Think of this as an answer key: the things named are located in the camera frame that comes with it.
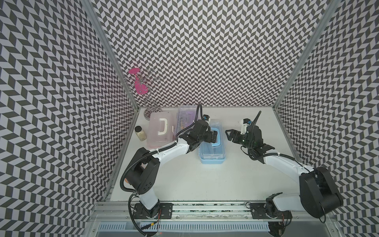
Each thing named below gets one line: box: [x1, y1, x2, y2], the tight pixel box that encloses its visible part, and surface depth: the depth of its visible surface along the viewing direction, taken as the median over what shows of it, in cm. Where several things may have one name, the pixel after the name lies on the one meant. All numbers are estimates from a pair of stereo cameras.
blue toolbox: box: [198, 118, 227, 165], surface depth 86 cm
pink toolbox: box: [147, 111, 177, 151], surface depth 98 cm
